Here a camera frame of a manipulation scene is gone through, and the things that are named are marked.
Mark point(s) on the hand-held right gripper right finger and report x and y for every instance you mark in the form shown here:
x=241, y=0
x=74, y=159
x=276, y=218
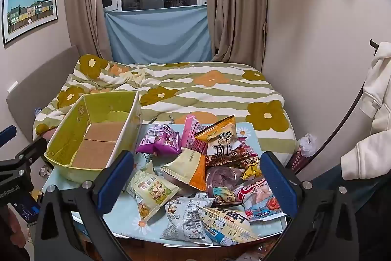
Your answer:
x=279, y=184

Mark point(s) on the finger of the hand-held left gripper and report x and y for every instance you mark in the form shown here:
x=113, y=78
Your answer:
x=29, y=151
x=7, y=135

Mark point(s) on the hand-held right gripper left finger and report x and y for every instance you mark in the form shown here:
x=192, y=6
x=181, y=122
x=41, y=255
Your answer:
x=115, y=183

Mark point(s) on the red and white snack packet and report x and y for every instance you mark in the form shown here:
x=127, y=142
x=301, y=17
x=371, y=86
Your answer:
x=259, y=198

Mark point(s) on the small gold snack packet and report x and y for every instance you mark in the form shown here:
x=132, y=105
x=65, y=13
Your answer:
x=252, y=172

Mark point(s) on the pale green nut snack packet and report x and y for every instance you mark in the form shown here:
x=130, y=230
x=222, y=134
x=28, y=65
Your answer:
x=151, y=192

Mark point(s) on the green cardboard box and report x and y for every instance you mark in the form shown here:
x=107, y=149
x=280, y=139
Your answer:
x=91, y=132

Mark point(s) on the maroon snack packet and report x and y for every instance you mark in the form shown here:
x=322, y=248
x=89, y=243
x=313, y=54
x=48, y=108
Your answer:
x=223, y=183

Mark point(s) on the dark brown snack packet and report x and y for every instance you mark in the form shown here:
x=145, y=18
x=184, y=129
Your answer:
x=227, y=160

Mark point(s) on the purple snack packet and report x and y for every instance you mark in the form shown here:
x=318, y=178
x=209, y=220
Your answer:
x=158, y=138

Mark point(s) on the white blue yellow snack packet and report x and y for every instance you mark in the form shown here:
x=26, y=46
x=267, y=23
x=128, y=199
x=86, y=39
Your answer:
x=227, y=222

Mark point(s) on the yellow brown chips packet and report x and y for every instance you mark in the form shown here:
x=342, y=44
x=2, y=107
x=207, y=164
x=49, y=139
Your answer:
x=220, y=138

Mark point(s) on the cream and orange snack packet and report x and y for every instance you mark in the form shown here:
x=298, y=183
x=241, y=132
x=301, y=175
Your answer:
x=189, y=167

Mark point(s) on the white grey chicken snack packet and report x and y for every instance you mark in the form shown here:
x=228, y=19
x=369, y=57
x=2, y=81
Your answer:
x=183, y=221

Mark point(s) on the pink snack packet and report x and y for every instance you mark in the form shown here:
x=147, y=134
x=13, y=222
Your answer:
x=190, y=129

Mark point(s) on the clear plastic bag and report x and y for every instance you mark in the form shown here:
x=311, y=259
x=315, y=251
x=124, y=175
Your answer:
x=308, y=144

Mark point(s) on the black curved tube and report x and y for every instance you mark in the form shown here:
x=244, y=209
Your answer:
x=342, y=126

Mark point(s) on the white hoodie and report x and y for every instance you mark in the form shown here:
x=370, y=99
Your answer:
x=371, y=126

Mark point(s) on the green striped floral blanket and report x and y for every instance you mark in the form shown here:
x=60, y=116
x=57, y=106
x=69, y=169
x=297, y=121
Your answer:
x=198, y=89

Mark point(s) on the light blue hanging cloth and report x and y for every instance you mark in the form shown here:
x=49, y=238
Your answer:
x=158, y=34

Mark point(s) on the beige curtain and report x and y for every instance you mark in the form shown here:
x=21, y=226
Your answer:
x=85, y=1
x=238, y=4

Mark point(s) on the white wall socket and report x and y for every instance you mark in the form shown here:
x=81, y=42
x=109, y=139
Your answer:
x=12, y=87

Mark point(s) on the framed houses wall poster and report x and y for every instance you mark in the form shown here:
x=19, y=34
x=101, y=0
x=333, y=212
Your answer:
x=29, y=11

